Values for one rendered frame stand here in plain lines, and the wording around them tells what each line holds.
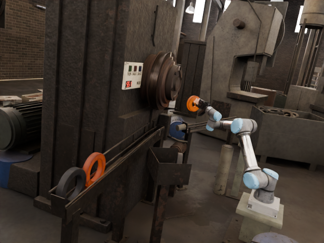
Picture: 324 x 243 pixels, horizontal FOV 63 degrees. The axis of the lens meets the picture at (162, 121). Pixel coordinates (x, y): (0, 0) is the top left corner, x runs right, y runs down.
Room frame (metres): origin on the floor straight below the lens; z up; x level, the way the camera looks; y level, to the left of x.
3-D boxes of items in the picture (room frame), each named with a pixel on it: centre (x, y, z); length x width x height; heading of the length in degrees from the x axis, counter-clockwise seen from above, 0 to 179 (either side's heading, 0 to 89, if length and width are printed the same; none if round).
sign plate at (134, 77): (1.88, 0.25, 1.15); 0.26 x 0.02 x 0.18; 162
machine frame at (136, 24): (2.30, 0.45, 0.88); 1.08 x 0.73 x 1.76; 162
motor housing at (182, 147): (2.44, -0.19, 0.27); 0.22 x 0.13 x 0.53; 162
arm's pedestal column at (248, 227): (1.87, -0.85, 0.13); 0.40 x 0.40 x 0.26; 66
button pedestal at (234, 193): (2.59, -0.87, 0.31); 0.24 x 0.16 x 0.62; 162
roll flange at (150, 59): (2.19, 0.12, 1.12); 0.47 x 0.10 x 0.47; 162
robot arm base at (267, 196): (1.87, -0.85, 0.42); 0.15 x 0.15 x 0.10
